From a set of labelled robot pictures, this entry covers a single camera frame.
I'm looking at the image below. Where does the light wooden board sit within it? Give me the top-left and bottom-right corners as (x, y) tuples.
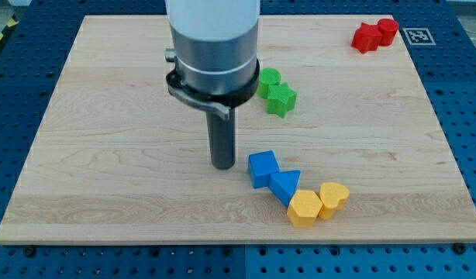
(0, 15), (476, 246)

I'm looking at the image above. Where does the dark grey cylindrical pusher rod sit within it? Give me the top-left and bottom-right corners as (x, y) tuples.
(206, 109), (236, 170)

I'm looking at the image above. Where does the red cylinder block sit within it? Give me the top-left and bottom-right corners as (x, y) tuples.
(377, 18), (399, 47)

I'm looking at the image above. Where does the green star block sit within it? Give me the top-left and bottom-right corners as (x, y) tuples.
(266, 83), (297, 119)

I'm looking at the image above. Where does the blue triangle block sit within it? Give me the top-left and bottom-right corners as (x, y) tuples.
(268, 170), (301, 207)

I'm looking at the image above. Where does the white fiducial marker tag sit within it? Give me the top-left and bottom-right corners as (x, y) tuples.
(403, 27), (436, 46)

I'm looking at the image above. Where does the blue cube block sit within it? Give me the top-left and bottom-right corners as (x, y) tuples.
(247, 150), (280, 189)

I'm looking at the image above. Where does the red star block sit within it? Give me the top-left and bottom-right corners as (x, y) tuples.
(350, 22), (382, 53)

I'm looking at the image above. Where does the yellow heart block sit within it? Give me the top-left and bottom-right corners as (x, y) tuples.
(319, 182), (350, 220)

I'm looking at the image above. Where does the yellow hexagon block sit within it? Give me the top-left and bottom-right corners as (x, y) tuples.
(287, 190), (323, 229)

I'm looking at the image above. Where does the black clamp ring with lever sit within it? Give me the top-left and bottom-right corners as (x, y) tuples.
(165, 59), (260, 121)

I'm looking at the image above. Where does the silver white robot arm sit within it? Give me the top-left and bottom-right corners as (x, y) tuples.
(164, 0), (260, 170)

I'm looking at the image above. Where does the green cylinder block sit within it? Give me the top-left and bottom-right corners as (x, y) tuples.
(257, 68), (281, 99)

